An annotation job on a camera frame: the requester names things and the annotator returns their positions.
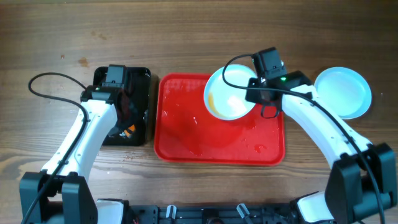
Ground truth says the orange sponge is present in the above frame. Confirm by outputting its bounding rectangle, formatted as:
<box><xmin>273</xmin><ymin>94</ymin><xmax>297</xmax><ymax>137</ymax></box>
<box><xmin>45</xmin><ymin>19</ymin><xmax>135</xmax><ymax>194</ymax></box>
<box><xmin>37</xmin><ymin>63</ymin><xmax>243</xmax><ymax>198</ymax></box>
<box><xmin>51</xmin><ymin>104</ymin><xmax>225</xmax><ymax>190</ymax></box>
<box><xmin>124</xmin><ymin>124</ymin><xmax>136</xmax><ymax>138</ymax></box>

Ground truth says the light blue plate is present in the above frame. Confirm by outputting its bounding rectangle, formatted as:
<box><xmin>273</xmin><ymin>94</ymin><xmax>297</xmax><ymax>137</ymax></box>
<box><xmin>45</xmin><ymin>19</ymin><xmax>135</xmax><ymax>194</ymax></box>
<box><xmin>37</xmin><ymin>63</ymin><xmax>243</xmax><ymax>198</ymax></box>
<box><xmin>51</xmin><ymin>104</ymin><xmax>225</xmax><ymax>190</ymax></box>
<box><xmin>203</xmin><ymin>64</ymin><xmax>257</xmax><ymax>121</ymax></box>
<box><xmin>314</xmin><ymin>67</ymin><xmax>372</xmax><ymax>119</ymax></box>

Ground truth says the light blue plate top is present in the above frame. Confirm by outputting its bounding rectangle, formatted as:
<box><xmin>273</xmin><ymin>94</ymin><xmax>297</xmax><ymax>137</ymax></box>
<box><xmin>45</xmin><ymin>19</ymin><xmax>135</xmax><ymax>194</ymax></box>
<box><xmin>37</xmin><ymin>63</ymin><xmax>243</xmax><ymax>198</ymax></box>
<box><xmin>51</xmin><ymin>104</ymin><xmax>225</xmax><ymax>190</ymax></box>
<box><xmin>314</xmin><ymin>67</ymin><xmax>372</xmax><ymax>119</ymax></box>

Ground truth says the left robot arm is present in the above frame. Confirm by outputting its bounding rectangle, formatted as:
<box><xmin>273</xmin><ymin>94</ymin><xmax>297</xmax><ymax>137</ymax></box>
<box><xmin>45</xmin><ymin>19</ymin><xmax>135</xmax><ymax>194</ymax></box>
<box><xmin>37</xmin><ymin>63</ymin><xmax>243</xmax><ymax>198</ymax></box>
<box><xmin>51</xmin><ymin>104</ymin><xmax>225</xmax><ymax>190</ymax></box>
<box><xmin>19</xmin><ymin>85</ymin><xmax>135</xmax><ymax>223</ymax></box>

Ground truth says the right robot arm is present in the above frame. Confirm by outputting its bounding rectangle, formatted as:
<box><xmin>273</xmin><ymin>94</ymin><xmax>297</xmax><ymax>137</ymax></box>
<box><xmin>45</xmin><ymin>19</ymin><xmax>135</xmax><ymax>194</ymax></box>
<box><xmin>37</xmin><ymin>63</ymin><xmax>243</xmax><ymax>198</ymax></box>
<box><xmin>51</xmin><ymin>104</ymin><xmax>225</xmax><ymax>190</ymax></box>
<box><xmin>246</xmin><ymin>71</ymin><xmax>397</xmax><ymax>223</ymax></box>

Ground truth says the black rectangular water tray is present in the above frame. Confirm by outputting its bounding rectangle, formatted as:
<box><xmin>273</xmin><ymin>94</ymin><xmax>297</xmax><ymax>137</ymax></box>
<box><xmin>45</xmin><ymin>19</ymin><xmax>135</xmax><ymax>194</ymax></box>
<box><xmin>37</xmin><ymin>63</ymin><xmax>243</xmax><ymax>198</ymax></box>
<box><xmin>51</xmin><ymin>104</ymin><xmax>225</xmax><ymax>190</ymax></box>
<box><xmin>91</xmin><ymin>65</ymin><xmax>151</xmax><ymax>146</ymax></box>

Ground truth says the red plastic serving tray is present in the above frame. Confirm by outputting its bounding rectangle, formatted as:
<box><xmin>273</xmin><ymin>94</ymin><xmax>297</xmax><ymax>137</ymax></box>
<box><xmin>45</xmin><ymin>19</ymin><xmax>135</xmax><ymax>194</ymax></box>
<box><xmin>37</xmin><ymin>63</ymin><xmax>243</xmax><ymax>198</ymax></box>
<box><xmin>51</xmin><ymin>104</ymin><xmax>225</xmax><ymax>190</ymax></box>
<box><xmin>154</xmin><ymin>73</ymin><xmax>285</xmax><ymax>166</ymax></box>

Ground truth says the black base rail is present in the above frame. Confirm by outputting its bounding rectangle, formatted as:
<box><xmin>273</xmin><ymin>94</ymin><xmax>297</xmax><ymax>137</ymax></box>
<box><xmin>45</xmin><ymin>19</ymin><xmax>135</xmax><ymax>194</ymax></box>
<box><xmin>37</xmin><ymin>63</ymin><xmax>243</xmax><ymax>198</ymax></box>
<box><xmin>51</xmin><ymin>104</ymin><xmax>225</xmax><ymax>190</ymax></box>
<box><xmin>130</xmin><ymin>203</ymin><xmax>299</xmax><ymax>224</ymax></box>

